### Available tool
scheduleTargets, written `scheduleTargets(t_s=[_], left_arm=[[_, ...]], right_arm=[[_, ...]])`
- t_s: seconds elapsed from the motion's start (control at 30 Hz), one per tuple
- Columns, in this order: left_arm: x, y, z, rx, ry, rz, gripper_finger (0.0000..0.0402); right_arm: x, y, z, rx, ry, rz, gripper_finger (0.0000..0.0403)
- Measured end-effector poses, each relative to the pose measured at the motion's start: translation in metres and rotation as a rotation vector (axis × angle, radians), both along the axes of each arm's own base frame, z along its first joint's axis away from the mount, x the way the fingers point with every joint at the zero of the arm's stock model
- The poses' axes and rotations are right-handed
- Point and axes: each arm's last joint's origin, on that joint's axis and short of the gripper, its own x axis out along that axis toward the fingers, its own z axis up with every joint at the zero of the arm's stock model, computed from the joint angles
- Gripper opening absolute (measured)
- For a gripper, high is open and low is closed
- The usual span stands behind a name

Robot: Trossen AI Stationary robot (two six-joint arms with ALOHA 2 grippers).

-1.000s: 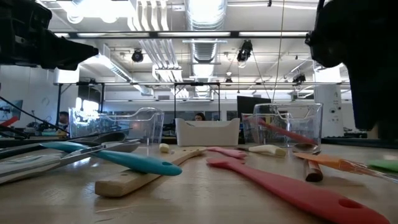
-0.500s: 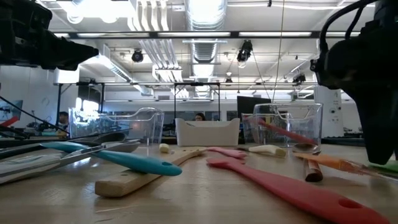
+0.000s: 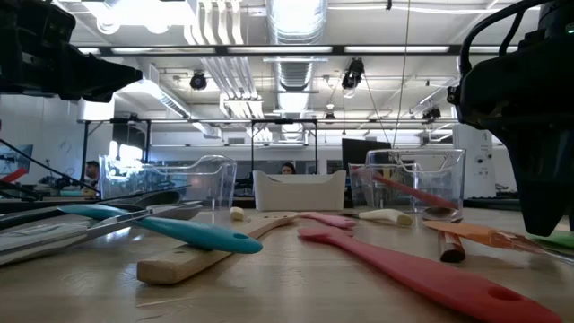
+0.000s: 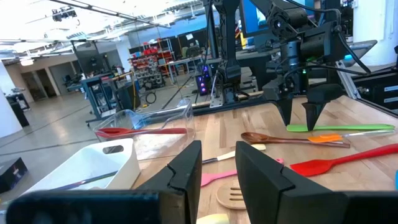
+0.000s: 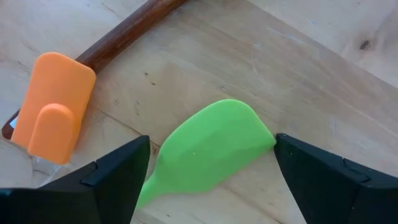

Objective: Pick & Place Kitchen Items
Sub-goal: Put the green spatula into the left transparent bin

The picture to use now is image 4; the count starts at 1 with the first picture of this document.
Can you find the teal silicone spatula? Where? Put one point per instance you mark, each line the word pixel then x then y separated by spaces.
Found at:
pixel 396 180

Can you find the pink silicone spatula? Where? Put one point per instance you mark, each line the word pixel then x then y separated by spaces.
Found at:
pixel 217 177

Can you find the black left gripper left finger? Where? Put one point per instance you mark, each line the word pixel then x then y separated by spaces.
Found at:
pixel 186 186

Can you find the blue screen monitor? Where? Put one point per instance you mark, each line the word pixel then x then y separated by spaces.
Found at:
pixel 252 15

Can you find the red parts shelf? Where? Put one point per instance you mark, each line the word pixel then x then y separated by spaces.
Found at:
pixel 149 65

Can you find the red slotted spoon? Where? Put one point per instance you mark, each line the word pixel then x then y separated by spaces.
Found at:
pixel 140 131

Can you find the white plastic bin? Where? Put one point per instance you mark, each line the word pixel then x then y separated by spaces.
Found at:
pixel 87 165

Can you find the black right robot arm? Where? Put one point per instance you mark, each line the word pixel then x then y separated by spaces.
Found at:
pixel 230 62

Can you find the black overhead camera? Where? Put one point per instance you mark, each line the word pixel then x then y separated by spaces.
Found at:
pixel 63 14

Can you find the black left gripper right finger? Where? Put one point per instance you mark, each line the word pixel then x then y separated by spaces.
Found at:
pixel 261 193

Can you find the dark monitor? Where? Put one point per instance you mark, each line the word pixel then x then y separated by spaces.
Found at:
pixel 363 49

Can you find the black rig frame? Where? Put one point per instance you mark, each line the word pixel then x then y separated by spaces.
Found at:
pixel 242 107

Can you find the clear plastic bin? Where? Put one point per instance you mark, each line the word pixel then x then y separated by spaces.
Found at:
pixel 186 109

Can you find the black floor box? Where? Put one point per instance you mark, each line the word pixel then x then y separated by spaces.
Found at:
pixel 12 174

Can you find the blue grey workbench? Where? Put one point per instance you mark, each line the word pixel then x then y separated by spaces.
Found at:
pixel 99 96

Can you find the brown wooden spoon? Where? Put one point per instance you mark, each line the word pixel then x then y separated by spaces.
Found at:
pixel 258 137

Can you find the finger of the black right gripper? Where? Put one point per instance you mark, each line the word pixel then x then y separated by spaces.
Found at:
pixel 312 112
pixel 286 109

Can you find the computer tower purple lights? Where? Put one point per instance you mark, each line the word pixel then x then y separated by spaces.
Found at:
pixel 203 81

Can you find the red silicone spatula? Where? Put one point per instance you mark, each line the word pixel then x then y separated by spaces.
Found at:
pixel 314 166

